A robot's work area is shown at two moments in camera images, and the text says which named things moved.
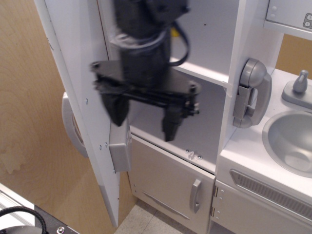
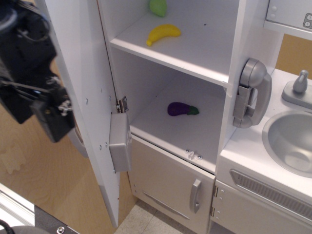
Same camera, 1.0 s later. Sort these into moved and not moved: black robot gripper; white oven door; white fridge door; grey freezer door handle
Moved: black robot gripper
Not moved: white oven door; grey freezer door handle; white fridge door
